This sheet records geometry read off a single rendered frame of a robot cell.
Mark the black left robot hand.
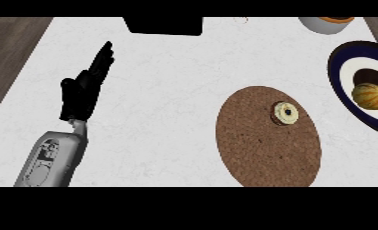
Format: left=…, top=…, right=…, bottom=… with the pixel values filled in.
left=57, top=40, right=116, bottom=122

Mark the brown oval placemat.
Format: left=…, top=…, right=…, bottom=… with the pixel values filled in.
left=214, top=85, right=323, bottom=188

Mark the dark blue rimmed plate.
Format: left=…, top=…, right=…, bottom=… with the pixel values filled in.
left=326, top=40, right=378, bottom=132

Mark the black boxy appliance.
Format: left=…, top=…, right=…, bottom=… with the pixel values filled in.
left=121, top=17, right=205, bottom=37

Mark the grey bowl with orange rim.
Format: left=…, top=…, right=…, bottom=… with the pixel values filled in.
left=297, top=17, right=356, bottom=36

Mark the yellow striped round fruit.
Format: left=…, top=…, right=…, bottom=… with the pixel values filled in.
left=350, top=82, right=378, bottom=111

